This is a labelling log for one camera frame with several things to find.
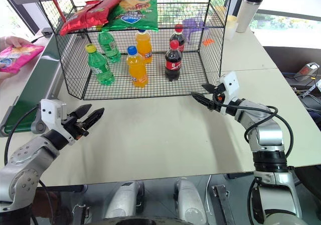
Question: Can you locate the green chips bag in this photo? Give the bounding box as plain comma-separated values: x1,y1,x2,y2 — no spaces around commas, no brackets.
101,0,159,33

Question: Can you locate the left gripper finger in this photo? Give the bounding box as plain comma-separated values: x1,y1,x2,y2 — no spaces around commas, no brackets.
74,104,93,122
83,107,105,131

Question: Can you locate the red chips bag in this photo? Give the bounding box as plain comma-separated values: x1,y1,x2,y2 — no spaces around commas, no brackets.
59,0,126,37

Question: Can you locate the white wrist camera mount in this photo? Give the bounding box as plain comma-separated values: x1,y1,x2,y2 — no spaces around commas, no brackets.
217,71,240,115
40,99,76,146

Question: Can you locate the thin white cable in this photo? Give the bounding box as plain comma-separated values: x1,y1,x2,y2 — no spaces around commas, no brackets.
204,174,214,212

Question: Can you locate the black wire shelf cage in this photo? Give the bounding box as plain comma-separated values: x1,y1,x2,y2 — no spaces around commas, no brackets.
32,0,235,101

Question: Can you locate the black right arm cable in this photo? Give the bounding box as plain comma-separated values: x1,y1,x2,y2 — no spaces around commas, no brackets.
217,103,294,158

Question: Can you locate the grey meter red display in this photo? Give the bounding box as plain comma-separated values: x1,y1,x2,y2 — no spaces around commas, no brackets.
293,62,320,82

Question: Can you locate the orange soda bottle blue cap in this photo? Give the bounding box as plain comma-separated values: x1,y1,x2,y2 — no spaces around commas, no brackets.
134,29,153,64
126,46,149,88

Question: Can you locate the white tumbler black lid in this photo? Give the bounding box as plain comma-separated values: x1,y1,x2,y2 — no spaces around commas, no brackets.
235,0,264,34

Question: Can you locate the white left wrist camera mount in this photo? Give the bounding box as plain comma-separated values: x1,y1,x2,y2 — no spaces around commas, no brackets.
40,99,76,146

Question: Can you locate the metal table bracket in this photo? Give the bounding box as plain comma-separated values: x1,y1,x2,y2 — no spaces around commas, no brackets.
212,184,231,225

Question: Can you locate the cola bottle red cap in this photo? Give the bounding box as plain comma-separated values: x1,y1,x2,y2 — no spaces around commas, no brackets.
165,40,183,82
169,24,186,53

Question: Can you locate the green soda bottle yellow cap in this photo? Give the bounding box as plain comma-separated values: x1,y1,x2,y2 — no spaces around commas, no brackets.
85,44,115,87

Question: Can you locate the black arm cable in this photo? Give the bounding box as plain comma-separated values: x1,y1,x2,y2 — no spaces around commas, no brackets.
217,103,294,158
4,106,40,167

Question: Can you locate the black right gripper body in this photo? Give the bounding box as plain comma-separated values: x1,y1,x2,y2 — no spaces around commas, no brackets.
211,84,226,111

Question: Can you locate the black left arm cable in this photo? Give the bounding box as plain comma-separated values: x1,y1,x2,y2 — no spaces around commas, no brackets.
4,106,40,167

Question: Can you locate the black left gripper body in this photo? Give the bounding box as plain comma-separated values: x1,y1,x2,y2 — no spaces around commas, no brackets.
60,113,90,140

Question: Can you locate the red plastic pole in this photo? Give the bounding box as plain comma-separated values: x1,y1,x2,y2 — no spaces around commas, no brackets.
45,0,69,23

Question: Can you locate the silver rounded shell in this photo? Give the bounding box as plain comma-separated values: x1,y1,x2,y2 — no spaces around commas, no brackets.
104,181,145,219
175,178,209,225

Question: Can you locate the cream and white cup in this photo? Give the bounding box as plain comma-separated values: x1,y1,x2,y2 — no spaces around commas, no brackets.
226,15,238,40

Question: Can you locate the pink chips bag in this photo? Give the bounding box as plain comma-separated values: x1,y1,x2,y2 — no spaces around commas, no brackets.
0,44,45,74

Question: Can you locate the gloved person left hand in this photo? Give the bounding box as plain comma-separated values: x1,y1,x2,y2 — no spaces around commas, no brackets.
0,36,33,52

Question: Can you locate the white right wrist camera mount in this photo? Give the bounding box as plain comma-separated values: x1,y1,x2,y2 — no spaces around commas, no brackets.
217,71,240,115

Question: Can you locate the green conveyor belt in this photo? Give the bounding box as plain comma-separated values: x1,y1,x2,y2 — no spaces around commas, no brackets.
0,32,68,138

